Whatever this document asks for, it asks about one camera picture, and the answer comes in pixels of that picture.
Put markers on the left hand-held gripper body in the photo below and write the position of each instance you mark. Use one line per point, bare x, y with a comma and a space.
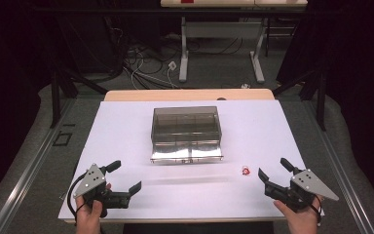
91, 182

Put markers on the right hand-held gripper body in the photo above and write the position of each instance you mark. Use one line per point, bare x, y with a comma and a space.
308, 183

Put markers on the small red and white item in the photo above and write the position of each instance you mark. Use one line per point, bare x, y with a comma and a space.
245, 171

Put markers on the clear grey drawer box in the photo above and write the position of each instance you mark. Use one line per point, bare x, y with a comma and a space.
186, 136

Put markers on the person's left hand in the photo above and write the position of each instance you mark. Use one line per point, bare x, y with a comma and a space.
87, 217

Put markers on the person's right hand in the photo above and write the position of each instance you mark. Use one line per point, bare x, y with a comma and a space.
302, 222

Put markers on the white table cover sheet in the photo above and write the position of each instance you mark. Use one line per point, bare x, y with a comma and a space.
256, 136

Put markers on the black metal stand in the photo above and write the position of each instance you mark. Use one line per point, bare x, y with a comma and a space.
315, 87
61, 87

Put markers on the small white plug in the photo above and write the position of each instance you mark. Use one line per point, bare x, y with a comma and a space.
245, 86

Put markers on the white power adapter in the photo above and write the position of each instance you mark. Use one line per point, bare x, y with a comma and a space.
172, 65

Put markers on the dark curtain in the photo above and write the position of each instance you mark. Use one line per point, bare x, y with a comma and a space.
357, 65
9, 65

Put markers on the white desk with metal legs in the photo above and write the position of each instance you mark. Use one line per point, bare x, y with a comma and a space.
220, 30

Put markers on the red item on desk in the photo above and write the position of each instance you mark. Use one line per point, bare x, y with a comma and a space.
187, 1

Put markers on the metal floor rail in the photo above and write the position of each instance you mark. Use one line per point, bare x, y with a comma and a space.
29, 175
341, 175

